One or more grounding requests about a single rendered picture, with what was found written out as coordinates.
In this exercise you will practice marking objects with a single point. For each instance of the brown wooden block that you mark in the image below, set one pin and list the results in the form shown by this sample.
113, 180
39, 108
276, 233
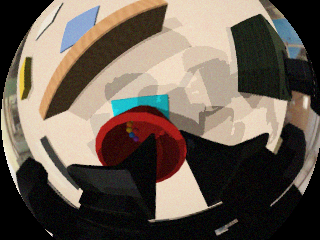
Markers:
98, 47

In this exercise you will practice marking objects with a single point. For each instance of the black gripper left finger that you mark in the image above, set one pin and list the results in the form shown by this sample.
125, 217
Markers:
135, 176

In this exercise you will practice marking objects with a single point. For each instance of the white rectangular block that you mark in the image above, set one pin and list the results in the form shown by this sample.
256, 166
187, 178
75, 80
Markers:
52, 163

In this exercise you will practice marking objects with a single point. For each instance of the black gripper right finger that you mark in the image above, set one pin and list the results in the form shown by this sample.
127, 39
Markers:
213, 164

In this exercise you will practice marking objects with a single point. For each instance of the red cup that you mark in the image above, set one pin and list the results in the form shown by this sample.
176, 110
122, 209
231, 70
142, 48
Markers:
113, 143

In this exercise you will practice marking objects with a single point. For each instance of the yellow block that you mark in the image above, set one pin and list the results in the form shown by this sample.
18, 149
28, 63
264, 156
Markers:
25, 78

